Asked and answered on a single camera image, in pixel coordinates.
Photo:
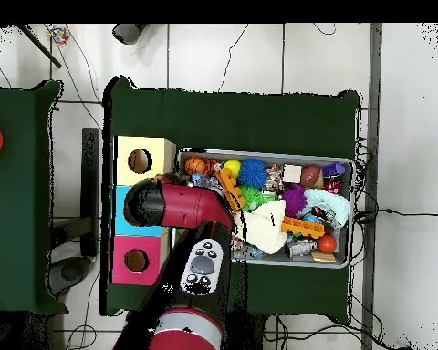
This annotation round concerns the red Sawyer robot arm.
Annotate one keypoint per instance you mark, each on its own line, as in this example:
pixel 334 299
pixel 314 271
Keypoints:
pixel 193 208

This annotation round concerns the black stick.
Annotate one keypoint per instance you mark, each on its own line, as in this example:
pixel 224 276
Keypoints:
pixel 36 44

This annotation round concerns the wooden box three holes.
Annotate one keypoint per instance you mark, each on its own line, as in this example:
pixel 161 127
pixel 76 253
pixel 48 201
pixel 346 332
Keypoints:
pixel 157 157

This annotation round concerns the small orange basketball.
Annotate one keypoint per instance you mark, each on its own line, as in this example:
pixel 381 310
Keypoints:
pixel 196 165

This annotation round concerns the light blue cloth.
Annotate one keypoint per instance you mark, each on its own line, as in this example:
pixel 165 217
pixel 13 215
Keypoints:
pixel 328 204

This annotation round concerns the grey round base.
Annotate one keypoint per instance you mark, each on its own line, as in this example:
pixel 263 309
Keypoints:
pixel 71 271

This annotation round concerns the blue spiky ball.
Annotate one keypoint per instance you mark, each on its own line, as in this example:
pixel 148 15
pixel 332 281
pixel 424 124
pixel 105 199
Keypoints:
pixel 252 173

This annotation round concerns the black upright bar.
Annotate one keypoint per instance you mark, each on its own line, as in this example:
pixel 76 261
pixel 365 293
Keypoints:
pixel 90 189

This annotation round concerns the cream knitted cloth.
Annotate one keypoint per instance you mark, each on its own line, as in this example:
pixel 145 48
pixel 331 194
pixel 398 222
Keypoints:
pixel 264 226

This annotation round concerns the green spiky ball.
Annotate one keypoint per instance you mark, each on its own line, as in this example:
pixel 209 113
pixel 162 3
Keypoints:
pixel 250 198

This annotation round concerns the grey object on floor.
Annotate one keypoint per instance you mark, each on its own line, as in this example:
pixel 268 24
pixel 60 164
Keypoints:
pixel 128 32

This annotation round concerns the orange toy brick round studs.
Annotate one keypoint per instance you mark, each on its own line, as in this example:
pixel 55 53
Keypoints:
pixel 230 189

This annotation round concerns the yellow ball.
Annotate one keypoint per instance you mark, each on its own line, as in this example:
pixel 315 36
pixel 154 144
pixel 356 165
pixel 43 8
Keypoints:
pixel 232 168

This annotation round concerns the purple spiky ball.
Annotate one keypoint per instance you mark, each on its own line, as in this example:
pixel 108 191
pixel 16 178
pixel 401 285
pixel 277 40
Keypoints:
pixel 294 200

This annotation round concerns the small colourful item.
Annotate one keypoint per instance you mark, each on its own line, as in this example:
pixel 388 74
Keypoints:
pixel 58 33

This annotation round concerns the dark green side table cloth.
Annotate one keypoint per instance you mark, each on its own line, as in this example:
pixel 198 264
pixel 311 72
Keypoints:
pixel 18 219

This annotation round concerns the clear shallow mesh bin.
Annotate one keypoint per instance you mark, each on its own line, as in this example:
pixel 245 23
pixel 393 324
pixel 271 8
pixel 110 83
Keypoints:
pixel 270 260

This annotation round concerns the long flat orange toy brick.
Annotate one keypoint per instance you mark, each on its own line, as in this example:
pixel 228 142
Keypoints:
pixel 303 227

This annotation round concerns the brown toy football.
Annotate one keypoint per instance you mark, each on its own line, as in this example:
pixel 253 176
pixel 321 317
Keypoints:
pixel 311 175

